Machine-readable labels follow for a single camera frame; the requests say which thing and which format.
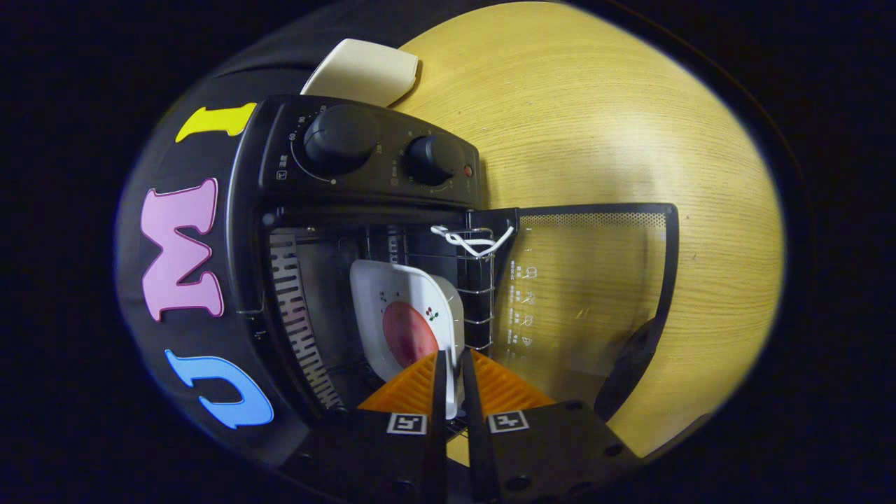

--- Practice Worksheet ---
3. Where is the black toaster oven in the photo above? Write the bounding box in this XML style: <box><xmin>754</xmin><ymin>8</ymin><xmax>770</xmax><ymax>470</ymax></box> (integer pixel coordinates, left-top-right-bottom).
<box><xmin>225</xmin><ymin>94</ymin><xmax>680</xmax><ymax>466</ymax></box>

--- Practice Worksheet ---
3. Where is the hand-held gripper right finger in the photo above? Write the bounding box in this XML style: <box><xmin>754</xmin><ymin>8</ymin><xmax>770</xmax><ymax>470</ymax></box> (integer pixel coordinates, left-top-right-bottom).
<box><xmin>458</xmin><ymin>348</ymin><xmax>641</xmax><ymax>504</ymax></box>

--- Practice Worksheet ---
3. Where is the white cord tie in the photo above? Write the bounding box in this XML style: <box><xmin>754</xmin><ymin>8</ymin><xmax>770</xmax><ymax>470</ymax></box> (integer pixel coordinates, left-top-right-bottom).
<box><xmin>430</xmin><ymin>223</ymin><xmax>516</xmax><ymax>257</ymax></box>

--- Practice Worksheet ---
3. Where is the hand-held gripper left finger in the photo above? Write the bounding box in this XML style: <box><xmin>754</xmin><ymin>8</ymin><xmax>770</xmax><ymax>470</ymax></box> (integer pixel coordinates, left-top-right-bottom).
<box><xmin>279</xmin><ymin>349</ymin><xmax>449</xmax><ymax>504</ymax></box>

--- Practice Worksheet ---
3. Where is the white bread toaster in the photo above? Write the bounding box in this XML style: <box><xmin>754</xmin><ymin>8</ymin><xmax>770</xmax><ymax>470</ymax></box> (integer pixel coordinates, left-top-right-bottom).
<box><xmin>301</xmin><ymin>38</ymin><xmax>419</xmax><ymax>108</ymax></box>

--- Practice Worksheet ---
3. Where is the white square plate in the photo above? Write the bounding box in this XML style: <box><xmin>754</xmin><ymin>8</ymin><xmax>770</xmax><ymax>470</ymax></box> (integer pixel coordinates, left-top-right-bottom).
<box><xmin>349</xmin><ymin>260</ymin><xmax>466</xmax><ymax>421</ymax></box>

